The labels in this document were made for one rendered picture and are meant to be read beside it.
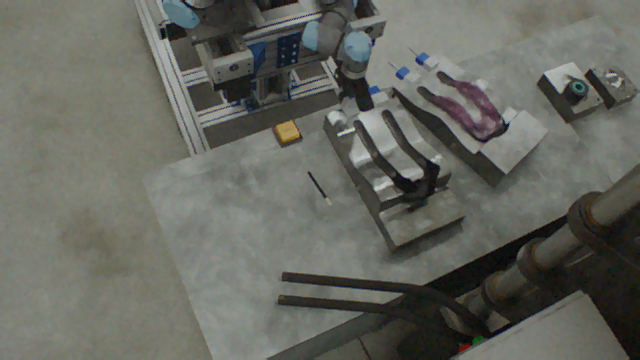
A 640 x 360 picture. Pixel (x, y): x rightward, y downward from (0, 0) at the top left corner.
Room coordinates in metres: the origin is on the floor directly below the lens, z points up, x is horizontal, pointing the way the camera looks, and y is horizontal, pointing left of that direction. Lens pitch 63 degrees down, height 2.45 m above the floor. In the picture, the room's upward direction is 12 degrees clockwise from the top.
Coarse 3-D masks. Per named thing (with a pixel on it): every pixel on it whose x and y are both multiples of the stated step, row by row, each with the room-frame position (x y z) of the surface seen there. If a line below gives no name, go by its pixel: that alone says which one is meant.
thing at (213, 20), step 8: (216, 0) 1.23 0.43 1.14; (224, 0) 1.25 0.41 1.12; (232, 0) 1.29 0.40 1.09; (216, 8) 1.23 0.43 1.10; (224, 8) 1.24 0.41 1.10; (232, 8) 1.28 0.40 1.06; (208, 16) 1.21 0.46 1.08; (216, 16) 1.22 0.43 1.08; (224, 16) 1.23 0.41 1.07; (232, 16) 1.26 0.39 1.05; (208, 24) 1.21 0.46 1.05; (216, 24) 1.21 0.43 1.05; (224, 24) 1.23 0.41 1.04
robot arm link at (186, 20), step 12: (168, 0) 1.09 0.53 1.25; (180, 0) 1.09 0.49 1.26; (192, 0) 1.09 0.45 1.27; (204, 0) 1.10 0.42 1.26; (168, 12) 1.09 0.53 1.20; (180, 12) 1.08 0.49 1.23; (192, 12) 1.08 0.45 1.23; (204, 12) 1.11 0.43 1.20; (180, 24) 1.09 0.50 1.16; (192, 24) 1.07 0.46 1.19
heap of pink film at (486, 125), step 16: (464, 80) 1.33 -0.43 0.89; (432, 96) 1.25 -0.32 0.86; (448, 96) 1.24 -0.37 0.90; (480, 96) 1.26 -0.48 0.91; (448, 112) 1.17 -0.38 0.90; (464, 112) 1.17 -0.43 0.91; (480, 112) 1.21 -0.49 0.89; (496, 112) 1.22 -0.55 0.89; (464, 128) 1.13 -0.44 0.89; (480, 128) 1.14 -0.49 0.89; (496, 128) 1.15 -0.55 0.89
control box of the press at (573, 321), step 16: (560, 304) 0.36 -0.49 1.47; (576, 304) 0.37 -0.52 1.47; (592, 304) 0.37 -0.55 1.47; (528, 320) 0.32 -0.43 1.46; (544, 320) 0.32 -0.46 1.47; (560, 320) 0.33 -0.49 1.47; (576, 320) 0.33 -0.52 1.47; (592, 320) 0.34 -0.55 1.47; (480, 336) 0.29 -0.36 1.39; (496, 336) 0.28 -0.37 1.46; (512, 336) 0.28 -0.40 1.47; (528, 336) 0.29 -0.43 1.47; (544, 336) 0.29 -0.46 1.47; (560, 336) 0.30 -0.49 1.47; (576, 336) 0.30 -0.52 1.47; (592, 336) 0.31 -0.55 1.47; (608, 336) 0.31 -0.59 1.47; (464, 352) 0.27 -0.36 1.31; (480, 352) 0.24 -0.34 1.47; (496, 352) 0.25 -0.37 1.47; (512, 352) 0.25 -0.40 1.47; (528, 352) 0.26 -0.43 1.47; (544, 352) 0.26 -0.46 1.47; (560, 352) 0.27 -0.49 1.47; (576, 352) 0.27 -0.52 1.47; (592, 352) 0.28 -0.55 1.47; (608, 352) 0.28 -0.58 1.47; (624, 352) 0.29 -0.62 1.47
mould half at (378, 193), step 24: (336, 120) 1.05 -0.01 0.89; (408, 120) 1.11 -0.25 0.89; (336, 144) 0.99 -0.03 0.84; (360, 144) 0.98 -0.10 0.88; (384, 144) 1.00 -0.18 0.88; (360, 168) 0.89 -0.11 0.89; (408, 168) 0.90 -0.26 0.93; (360, 192) 0.84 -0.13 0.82; (384, 192) 0.80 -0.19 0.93; (384, 216) 0.75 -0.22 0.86; (408, 216) 0.77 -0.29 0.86; (432, 216) 0.79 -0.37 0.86; (456, 216) 0.81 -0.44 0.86; (408, 240) 0.69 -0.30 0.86
